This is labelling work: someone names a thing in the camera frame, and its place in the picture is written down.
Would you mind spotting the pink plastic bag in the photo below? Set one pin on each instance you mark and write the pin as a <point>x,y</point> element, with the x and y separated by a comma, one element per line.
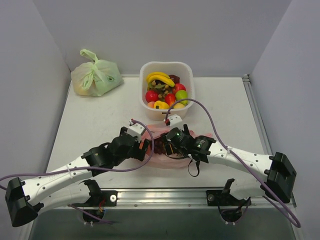
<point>163,161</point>

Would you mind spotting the green pear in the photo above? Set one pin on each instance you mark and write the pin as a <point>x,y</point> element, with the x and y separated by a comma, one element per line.
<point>182,94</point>

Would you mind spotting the red apple right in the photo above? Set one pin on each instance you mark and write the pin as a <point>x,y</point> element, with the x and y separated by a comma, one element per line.
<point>177,87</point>

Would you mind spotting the red grape bunch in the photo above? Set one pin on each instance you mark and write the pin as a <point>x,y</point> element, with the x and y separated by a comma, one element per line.
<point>159,147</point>

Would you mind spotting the peach fruit in basket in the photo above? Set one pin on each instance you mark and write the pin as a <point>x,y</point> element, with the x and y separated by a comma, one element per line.
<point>151,104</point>

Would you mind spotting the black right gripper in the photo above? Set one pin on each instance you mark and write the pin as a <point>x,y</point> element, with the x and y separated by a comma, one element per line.
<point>167,141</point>

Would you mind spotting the red apple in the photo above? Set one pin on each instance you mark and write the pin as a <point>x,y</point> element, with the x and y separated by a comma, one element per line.
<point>177,87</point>
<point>151,96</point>

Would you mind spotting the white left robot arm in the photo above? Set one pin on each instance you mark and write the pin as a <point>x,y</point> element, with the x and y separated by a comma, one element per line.
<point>72,183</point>

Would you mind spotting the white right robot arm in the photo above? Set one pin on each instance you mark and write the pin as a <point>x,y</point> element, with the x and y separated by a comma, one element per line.
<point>273,175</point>

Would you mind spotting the yellow bell pepper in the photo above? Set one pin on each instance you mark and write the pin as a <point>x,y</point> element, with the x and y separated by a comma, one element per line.
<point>160,105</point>

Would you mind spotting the white plastic fruit basket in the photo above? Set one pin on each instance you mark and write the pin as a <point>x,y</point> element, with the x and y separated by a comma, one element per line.
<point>177,68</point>

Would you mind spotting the yellow banana bunch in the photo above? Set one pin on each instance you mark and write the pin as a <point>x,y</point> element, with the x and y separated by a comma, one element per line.
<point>161,76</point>

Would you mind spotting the aluminium rail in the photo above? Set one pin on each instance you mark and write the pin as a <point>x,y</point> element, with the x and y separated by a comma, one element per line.
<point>162,198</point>
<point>256,115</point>

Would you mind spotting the red apple left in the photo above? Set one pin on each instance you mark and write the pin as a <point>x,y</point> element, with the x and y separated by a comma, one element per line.
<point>151,96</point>

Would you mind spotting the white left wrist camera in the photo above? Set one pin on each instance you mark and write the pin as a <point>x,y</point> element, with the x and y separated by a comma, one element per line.
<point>136,130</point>

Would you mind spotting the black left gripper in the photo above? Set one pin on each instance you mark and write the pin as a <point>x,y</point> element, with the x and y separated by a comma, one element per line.
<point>139,149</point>

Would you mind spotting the pale yellow pear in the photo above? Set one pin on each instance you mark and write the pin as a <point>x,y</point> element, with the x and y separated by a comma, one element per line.
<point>178,105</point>

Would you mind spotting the aluminium front rail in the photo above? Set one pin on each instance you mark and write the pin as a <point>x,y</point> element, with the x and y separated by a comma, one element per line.
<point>162,198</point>

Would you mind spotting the aluminium right side rail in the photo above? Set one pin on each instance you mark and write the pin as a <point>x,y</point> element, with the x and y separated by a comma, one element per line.
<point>256,115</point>

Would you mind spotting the dark red fruit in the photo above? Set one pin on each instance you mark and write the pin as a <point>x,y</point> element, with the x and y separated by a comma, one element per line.
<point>174,78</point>

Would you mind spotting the green knotted plastic bag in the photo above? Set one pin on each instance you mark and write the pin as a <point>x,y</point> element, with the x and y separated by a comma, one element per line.
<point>96,77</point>

